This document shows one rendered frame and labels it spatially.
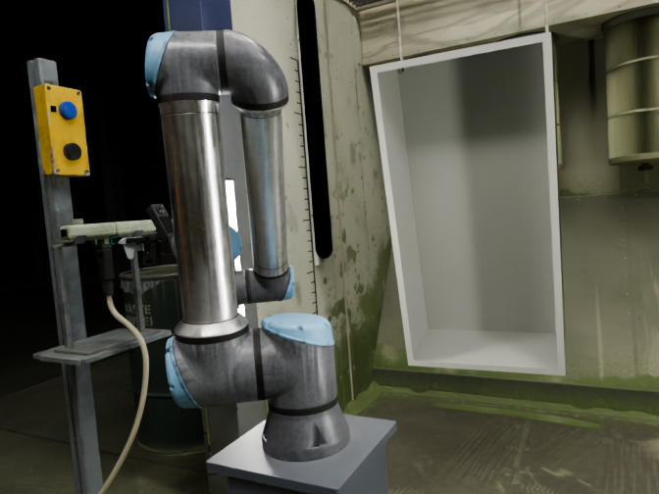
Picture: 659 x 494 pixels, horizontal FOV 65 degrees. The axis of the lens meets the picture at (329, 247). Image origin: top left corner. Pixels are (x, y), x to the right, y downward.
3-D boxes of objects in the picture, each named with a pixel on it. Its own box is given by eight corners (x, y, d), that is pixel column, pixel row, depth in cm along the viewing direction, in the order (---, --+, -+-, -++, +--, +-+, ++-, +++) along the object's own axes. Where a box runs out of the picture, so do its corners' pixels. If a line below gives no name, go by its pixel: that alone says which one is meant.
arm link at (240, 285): (248, 312, 129) (243, 263, 128) (201, 317, 127) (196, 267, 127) (248, 305, 138) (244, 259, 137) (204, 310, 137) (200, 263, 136)
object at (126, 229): (77, 303, 139) (68, 219, 137) (66, 303, 141) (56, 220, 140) (199, 276, 182) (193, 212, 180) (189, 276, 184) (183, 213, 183)
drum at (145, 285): (118, 434, 280) (101, 272, 273) (212, 401, 319) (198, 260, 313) (167, 469, 237) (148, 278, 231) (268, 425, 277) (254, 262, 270)
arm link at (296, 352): (343, 404, 105) (337, 319, 103) (259, 415, 102) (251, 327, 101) (331, 380, 120) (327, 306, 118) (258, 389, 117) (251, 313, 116)
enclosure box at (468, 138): (427, 328, 246) (396, 67, 215) (565, 333, 221) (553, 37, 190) (408, 365, 216) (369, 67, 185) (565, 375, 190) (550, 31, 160)
